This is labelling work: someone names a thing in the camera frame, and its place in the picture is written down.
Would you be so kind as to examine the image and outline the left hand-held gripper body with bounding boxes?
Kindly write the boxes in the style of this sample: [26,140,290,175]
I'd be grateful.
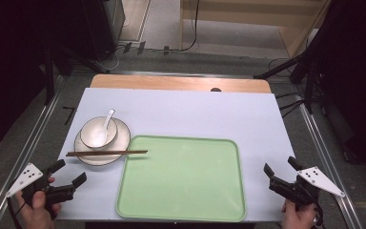
[6,162,77,205]

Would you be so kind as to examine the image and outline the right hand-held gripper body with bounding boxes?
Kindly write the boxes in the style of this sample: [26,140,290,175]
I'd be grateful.
[268,166,346,206]

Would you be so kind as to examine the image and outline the person's left hand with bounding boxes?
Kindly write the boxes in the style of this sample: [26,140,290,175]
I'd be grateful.
[15,177,62,229]

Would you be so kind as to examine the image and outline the person's right hand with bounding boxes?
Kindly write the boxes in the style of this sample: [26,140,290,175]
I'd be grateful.
[280,199,317,229]

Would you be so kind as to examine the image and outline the brown wooden chopstick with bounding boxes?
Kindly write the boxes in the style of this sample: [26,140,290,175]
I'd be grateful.
[65,151,132,157]
[66,150,149,156]

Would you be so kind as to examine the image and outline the white ceramic bowl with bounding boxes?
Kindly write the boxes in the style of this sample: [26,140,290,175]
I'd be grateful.
[79,115,119,150]

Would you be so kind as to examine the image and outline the white ceramic plate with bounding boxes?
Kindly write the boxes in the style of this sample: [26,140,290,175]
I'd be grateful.
[73,117,132,167]

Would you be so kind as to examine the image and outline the white ceramic spoon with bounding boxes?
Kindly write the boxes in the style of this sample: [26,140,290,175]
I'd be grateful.
[91,109,116,147]

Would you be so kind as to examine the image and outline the green plastic tray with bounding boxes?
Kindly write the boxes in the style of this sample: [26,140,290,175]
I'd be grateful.
[115,135,247,222]

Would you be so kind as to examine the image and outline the white table board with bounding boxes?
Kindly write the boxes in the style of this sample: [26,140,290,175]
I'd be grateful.
[56,87,296,222]

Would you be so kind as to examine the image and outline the black tripod stand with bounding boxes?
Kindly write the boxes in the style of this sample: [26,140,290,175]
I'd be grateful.
[253,51,318,115]

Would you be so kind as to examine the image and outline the black curtain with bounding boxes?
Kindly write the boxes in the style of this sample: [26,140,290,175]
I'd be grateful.
[308,0,366,176]
[0,0,92,156]

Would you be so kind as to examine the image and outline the wooden table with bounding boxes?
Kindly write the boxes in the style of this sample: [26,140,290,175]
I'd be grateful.
[90,73,272,94]

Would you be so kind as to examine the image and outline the black cabinet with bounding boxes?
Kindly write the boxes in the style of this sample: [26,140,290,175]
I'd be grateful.
[81,0,127,62]

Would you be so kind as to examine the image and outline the metal floor rail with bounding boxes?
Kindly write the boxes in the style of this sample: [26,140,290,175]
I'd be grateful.
[0,75,65,229]
[298,102,363,229]

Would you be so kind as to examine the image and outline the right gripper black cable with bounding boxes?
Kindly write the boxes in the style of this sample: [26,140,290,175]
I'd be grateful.
[313,203,326,229]

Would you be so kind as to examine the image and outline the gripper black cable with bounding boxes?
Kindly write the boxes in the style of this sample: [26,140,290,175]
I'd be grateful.
[6,196,27,229]
[313,203,326,229]

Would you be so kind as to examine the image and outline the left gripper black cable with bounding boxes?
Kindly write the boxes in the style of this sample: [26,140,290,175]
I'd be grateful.
[6,196,27,229]

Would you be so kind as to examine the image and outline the black floor cables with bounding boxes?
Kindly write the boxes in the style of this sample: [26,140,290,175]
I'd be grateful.
[268,57,307,119]

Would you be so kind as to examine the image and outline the white floor cable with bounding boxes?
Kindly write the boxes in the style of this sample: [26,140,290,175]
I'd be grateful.
[94,44,122,72]

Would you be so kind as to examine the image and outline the light wooden shelf frame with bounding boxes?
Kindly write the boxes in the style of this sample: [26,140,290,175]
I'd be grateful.
[179,0,332,59]

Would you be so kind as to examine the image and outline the black hanging cable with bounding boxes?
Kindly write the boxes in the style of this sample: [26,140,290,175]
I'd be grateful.
[146,0,201,52]

